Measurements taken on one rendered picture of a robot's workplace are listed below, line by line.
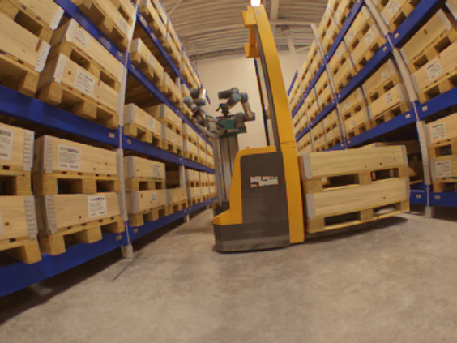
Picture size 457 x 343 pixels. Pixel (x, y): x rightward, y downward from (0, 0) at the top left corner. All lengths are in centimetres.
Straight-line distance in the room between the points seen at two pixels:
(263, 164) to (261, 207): 36
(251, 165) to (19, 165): 161
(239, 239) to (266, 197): 42
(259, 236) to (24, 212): 165
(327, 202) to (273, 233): 54
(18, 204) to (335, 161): 219
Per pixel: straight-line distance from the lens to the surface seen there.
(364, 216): 201
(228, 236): 174
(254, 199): 168
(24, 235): 119
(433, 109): 237
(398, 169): 228
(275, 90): 194
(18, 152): 120
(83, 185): 148
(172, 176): 386
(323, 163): 179
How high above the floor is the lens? 60
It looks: 4 degrees up
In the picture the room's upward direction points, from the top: 6 degrees counter-clockwise
